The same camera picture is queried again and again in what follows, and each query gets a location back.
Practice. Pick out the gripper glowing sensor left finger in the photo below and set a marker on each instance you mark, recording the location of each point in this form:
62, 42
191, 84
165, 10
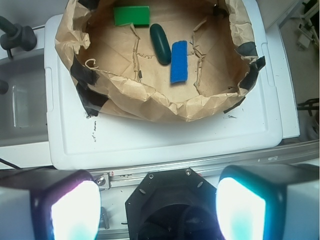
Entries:
48, 204

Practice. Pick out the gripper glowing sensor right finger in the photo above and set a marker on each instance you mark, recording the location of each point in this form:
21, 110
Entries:
269, 202

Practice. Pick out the dark green plastic pickle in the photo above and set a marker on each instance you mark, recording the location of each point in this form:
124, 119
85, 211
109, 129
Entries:
160, 44

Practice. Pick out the white plastic tray lid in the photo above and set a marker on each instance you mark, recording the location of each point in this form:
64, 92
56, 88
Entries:
77, 141

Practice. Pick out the grey sink basin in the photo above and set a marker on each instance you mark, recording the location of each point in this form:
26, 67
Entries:
23, 107

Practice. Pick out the blue rectangular block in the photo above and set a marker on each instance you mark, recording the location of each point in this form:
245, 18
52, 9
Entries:
179, 62

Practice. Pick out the crumpled brown paper bag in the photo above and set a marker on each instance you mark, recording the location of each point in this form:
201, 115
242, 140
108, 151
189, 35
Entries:
115, 69

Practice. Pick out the green rectangular block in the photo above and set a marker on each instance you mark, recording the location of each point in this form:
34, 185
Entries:
139, 16

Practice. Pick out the aluminium extrusion rail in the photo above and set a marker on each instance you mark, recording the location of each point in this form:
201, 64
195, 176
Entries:
108, 178

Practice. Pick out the black octagonal mount plate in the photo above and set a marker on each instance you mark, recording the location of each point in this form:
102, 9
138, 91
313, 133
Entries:
173, 205

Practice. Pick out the black faucet handle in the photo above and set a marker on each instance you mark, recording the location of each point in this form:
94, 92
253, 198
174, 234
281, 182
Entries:
16, 36

